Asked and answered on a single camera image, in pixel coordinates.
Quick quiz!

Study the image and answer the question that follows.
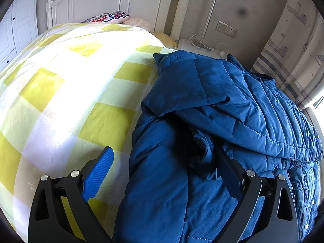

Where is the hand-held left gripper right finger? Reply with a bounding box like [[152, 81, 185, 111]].
[[214, 145, 299, 243]]

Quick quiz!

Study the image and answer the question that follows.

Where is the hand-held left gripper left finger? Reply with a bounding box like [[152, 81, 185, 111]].
[[28, 146, 114, 243]]

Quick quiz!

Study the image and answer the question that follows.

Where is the blue puffer jacket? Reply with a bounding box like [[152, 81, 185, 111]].
[[113, 49, 323, 243]]

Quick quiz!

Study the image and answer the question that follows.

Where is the yellow checked bed sheet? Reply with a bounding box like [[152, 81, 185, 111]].
[[0, 22, 178, 243]]

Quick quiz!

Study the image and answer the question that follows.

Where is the white nightstand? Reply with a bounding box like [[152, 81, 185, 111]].
[[176, 38, 229, 58]]

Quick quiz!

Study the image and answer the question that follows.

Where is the printed striped curtain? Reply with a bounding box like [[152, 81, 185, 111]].
[[250, 0, 324, 110]]

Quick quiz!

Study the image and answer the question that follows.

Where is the yellow pillow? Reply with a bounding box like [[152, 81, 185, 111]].
[[152, 32, 178, 50]]

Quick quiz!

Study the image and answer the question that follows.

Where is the pale pink pillow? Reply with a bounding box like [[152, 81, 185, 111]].
[[124, 16, 155, 32]]

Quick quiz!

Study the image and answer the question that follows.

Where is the colourful patterned pillow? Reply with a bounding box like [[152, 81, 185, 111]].
[[82, 11, 130, 24]]

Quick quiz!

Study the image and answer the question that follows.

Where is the white pole lamp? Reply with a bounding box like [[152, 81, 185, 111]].
[[201, 0, 218, 50]]

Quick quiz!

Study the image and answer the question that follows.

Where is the white wardrobe door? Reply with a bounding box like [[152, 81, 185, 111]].
[[0, 0, 40, 67]]

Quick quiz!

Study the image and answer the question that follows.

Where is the white wooden headboard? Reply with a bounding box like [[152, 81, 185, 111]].
[[46, 0, 193, 43]]

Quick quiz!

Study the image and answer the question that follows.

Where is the white cable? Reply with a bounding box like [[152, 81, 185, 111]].
[[189, 34, 229, 56]]

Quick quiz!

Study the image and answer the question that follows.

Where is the wall socket panel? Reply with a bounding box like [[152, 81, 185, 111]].
[[216, 20, 239, 38]]

